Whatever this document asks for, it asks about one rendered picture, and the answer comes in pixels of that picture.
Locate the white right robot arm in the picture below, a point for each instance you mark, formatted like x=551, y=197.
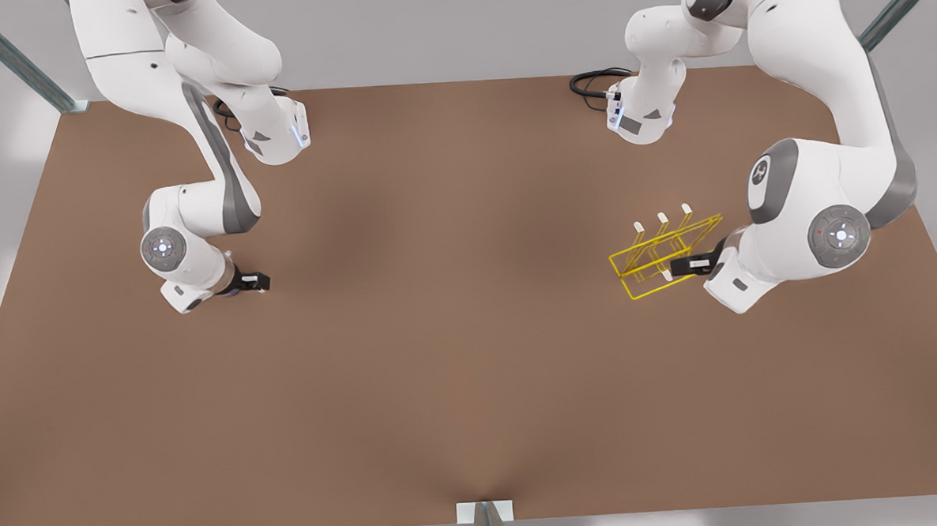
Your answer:
x=198, y=219

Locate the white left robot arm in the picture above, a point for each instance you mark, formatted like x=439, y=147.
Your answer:
x=820, y=176

